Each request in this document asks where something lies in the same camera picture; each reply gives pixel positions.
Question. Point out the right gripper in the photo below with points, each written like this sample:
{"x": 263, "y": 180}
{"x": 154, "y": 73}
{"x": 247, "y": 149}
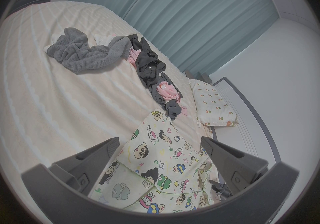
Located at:
{"x": 225, "y": 191}

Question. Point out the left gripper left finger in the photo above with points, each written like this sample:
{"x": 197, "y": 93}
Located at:
{"x": 82, "y": 167}

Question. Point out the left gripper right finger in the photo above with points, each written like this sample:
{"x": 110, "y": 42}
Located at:
{"x": 235, "y": 165}

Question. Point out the white printed pyjama top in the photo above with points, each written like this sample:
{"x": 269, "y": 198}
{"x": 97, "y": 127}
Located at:
{"x": 155, "y": 157}

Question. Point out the bed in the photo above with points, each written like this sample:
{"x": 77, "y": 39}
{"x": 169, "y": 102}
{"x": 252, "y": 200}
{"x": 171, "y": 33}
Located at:
{"x": 62, "y": 92}

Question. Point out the pile of clothes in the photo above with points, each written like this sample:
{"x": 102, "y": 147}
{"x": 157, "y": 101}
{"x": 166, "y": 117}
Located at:
{"x": 147, "y": 65}

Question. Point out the white printed pillow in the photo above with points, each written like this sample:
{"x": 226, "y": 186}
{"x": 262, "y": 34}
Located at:
{"x": 212, "y": 102}

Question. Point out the grey bedside table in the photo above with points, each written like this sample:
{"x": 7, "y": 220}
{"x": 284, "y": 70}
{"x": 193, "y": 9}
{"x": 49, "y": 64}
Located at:
{"x": 203, "y": 77}

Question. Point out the grey knit garment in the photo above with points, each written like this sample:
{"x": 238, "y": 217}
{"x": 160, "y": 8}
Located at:
{"x": 75, "y": 52}

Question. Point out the blue-green curtain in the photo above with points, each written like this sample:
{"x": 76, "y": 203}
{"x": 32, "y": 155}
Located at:
{"x": 187, "y": 17}

